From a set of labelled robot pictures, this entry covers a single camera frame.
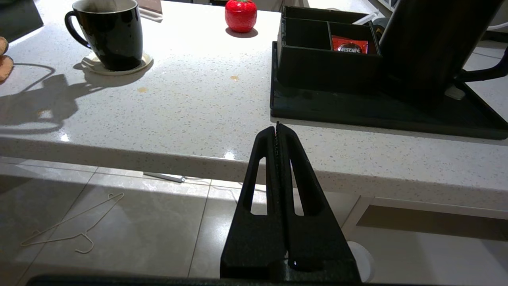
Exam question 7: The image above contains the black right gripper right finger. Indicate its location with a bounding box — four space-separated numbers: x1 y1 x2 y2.
276 122 356 272

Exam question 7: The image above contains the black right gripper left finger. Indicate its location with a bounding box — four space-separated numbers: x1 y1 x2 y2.
220 126 287 278

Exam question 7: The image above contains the black electric kettle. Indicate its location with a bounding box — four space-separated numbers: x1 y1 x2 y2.
379 0 508 108

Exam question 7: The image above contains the white round floor object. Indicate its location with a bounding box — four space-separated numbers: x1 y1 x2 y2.
346 240 374 283

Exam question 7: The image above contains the white kitchen base cabinet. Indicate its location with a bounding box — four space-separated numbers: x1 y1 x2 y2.
341 195 508 286

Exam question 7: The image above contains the white floor power strip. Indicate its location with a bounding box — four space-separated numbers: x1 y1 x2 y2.
143 172 186 184

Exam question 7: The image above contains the large black serving tray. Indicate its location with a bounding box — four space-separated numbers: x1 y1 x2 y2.
270 41 508 140

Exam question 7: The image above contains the black compartment organizer box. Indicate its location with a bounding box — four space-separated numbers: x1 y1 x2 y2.
277 6 383 94

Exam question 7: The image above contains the red sachet packet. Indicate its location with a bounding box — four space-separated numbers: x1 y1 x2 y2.
331 35 369 54

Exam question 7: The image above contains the grey blue rag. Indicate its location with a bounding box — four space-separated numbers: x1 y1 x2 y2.
371 17 389 42

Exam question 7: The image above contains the round grey coaster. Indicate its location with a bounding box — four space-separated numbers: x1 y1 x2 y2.
81 52 154 77

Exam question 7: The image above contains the red tomato toy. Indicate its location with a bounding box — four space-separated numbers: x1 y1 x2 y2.
225 0 258 33

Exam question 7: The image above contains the black mug white inside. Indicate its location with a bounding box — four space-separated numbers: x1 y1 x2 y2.
65 0 144 72

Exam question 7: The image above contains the beige QR code sign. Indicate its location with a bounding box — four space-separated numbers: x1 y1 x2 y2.
137 0 164 23

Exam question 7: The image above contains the orange fluffy towel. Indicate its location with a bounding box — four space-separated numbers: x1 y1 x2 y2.
0 37 14 83

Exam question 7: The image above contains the white wire hanger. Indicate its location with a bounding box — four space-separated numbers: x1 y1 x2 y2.
20 192 125 255

